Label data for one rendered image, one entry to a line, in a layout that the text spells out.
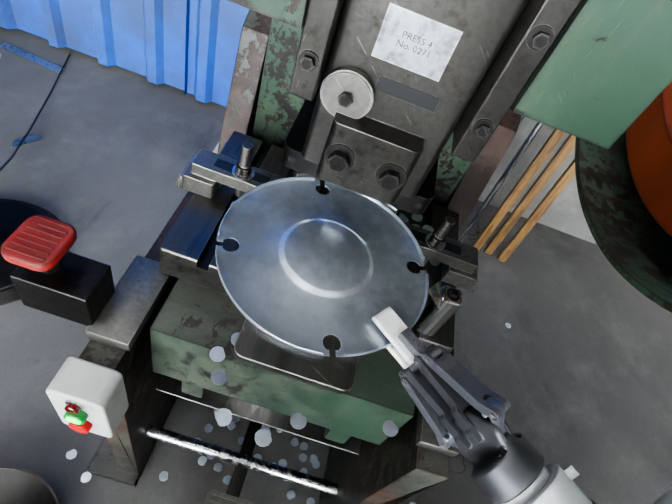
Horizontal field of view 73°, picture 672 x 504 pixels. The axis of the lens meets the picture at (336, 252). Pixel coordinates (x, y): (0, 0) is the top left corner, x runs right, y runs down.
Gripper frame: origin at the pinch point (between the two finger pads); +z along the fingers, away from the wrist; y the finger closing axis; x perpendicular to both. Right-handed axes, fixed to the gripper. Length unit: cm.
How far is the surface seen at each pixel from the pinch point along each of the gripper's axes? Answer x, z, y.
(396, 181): -2.4, 11.2, 15.6
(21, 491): 48, 31, -75
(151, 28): -43, 156, -53
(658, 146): -32.0, -3.1, 22.7
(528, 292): -118, -4, -80
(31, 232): 28.7, 34.9, -2.2
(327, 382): 10.9, 0.4, -0.3
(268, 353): 14.4, 6.8, -0.3
